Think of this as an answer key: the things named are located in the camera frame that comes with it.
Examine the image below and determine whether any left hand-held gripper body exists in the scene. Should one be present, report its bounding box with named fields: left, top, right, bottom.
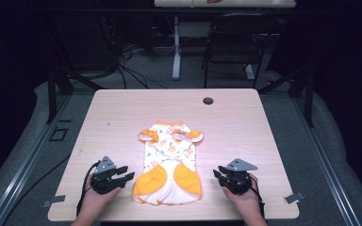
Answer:
left=90, top=155, right=123, bottom=195

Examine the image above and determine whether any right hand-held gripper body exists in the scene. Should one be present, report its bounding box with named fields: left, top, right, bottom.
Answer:
left=224, top=157, right=259, bottom=196

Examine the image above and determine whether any person's right hand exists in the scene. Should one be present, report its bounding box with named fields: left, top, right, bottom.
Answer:
left=222, top=173, right=265, bottom=219

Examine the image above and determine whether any person's left hand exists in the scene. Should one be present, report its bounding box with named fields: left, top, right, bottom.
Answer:
left=81, top=173, right=123, bottom=218

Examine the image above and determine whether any orange and white pet garment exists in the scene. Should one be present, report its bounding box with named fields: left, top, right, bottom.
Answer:
left=131, top=121, right=205, bottom=207

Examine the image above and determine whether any grey tape strip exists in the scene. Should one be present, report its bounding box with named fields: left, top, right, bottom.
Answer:
left=283, top=191, right=305, bottom=204
left=41, top=194, right=67, bottom=208

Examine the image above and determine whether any black metal stand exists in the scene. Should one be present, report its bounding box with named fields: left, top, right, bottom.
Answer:
left=44, top=59, right=106, bottom=125
left=257, top=60, right=316, bottom=128

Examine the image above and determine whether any white desk foot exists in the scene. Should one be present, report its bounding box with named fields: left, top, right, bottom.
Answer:
left=244, top=63, right=256, bottom=81

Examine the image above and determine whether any white desk leg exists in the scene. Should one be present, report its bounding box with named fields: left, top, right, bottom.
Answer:
left=172, top=16, right=182, bottom=81

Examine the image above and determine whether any black chair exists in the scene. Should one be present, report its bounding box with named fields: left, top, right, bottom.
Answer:
left=202, top=12, right=279, bottom=89

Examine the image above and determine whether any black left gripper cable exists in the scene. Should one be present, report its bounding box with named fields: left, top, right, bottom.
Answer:
left=75, top=160, right=101, bottom=218

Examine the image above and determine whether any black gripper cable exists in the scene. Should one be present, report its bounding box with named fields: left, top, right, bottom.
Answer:
left=248, top=179, right=266, bottom=219
left=75, top=160, right=101, bottom=218

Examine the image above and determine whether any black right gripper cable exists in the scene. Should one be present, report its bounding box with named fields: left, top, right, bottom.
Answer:
left=248, top=179, right=266, bottom=219

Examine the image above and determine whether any black floor cable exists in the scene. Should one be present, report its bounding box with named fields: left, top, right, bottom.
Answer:
left=1, top=153, right=73, bottom=226

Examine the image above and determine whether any aluminium floor rail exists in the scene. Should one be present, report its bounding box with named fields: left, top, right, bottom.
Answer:
left=0, top=93, right=74, bottom=226
left=291, top=96, right=362, bottom=226

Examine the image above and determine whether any bundle of floor cables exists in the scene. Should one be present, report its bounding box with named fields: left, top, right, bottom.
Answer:
left=114, top=41, right=168, bottom=90

